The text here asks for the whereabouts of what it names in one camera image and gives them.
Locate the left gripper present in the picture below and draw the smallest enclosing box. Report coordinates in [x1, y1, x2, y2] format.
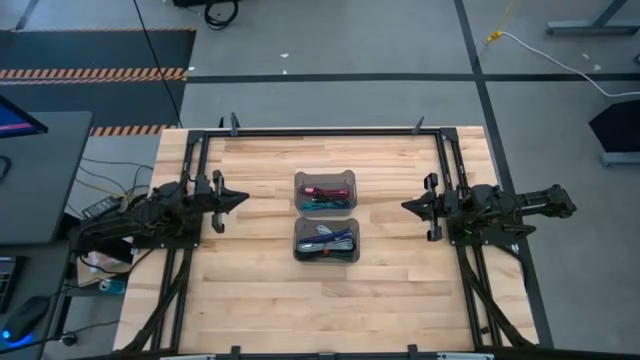
[192, 169, 250, 235]

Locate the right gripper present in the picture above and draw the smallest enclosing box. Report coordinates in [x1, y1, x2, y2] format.
[401, 172, 459, 243]

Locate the smoky translucent plastic bin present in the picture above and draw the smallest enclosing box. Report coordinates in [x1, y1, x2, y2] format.
[293, 169, 359, 218]
[292, 216, 362, 265]

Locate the teal USB-C cable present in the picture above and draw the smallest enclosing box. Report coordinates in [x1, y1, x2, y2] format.
[299, 198, 352, 212]

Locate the red USB-C cable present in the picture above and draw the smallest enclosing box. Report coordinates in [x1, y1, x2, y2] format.
[298, 185, 352, 199]

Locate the black white braided cable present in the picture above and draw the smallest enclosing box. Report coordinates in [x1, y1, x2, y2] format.
[297, 238, 355, 253]

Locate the black desk crossbeam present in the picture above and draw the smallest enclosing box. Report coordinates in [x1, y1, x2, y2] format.
[69, 234, 135, 265]

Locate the small teal object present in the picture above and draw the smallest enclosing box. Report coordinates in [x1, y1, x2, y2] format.
[98, 278, 126, 296]

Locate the tan cardboard box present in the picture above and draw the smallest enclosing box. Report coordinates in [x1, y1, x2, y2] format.
[74, 249, 134, 289]

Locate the black hazard striped floor mat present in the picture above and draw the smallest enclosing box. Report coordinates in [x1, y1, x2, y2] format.
[0, 27, 198, 138]

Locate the black floor equipment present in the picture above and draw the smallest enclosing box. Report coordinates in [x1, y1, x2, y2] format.
[172, 0, 241, 8]

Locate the dark grey desk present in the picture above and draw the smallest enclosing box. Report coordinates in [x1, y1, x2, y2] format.
[0, 239, 77, 360]

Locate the grey stand foot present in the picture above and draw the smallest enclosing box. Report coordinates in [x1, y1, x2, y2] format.
[599, 149, 640, 169]

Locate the black box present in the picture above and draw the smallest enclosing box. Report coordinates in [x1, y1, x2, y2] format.
[588, 98, 640, 154]

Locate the monitor with blue screen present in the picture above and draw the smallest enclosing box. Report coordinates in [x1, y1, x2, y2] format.
[0, 94, 50, 140]

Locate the black computer mouse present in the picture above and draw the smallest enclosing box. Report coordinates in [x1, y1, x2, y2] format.
[3, 295, 52, 345]

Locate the black keyboard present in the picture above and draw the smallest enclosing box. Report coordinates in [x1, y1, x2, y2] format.
[0, 255, 25, 314]

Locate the grey table leg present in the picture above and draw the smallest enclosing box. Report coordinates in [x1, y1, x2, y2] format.
[545, 0, 640, 36]

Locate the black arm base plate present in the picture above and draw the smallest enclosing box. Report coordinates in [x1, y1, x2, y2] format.
[444, 219, 537, 247]
[130, 232, 202, 251]

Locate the black aluminium table frame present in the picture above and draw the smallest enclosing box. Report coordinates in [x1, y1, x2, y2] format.
[119, 112, 556, 360]

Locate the thin black adapter cable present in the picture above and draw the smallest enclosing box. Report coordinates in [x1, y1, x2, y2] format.
[79, 157, 154, 217]

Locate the long black floor cable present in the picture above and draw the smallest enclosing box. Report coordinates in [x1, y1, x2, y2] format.
[131, 0, 183, 129]

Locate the coiled black cable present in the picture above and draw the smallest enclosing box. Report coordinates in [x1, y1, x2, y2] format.
[203, 0, 240, 31]

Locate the yellow floor cable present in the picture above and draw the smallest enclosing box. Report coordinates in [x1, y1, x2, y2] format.
[483, 0, 516, 46]

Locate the white floor cable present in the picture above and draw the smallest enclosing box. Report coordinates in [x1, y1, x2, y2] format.
[499, 30, 640, 99]

